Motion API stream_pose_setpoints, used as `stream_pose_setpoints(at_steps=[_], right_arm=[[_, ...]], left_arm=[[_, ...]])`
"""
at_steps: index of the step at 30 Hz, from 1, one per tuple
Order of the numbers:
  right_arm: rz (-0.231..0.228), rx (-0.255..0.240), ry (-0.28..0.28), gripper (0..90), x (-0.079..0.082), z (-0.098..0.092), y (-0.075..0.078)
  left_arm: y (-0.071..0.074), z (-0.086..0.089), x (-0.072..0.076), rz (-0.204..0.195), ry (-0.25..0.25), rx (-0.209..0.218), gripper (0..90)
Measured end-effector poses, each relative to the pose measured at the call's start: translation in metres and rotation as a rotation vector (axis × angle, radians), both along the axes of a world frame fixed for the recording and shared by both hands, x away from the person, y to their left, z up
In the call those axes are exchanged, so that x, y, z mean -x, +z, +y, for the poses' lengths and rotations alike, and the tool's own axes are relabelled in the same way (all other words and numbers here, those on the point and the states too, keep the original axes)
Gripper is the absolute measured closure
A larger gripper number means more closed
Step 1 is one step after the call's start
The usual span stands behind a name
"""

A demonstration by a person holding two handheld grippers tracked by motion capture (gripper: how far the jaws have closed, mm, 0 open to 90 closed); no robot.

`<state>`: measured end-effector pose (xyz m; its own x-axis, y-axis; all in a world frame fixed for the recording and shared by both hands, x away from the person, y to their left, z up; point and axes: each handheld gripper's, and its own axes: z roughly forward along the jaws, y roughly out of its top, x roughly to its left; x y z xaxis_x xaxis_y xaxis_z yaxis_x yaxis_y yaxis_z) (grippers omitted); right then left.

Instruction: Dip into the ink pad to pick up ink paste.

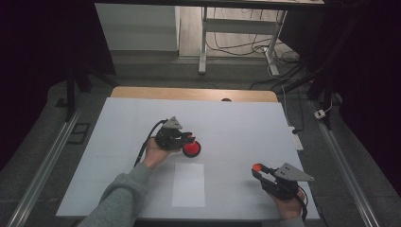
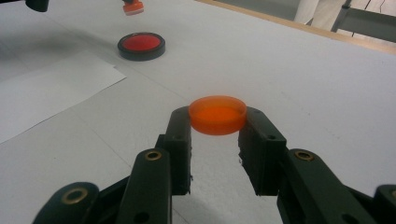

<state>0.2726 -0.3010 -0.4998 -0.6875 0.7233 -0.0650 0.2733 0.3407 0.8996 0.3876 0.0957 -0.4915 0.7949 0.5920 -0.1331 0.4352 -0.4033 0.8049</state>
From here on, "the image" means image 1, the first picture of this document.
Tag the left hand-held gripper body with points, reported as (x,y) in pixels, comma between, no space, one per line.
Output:
(170,138)

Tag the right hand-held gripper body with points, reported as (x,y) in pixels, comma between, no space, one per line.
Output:
(291,173)

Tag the round red ink pad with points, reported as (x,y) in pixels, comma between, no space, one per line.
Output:
(192,149)

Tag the white paper sheet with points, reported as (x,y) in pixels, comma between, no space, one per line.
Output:
(188,186)

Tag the person's left hand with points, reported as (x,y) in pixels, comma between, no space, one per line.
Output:
(154,156)

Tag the person's right hand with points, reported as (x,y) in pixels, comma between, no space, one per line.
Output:
(291,208)

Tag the white power strip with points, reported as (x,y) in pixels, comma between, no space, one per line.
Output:
(296,140)

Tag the wooden table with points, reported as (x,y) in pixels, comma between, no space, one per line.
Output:
(189,93)

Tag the large white board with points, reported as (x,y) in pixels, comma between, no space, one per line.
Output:
(236,126)

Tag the black table grommet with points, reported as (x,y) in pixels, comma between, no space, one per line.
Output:
(226,100)

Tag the small white adapter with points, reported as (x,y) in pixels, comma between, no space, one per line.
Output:
(319,114)

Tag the black stand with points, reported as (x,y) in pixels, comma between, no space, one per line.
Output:
(71,94)
(324,88)

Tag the black floor socket plate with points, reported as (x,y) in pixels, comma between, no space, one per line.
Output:
(78,133)

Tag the white cabinet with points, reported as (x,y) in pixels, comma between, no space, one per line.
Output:
(138,28)

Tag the metal floor rail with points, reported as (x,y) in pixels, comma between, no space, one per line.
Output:
(343,170)
(47,164)

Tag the white desk frame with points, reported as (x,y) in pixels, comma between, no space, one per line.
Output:
(239,26)

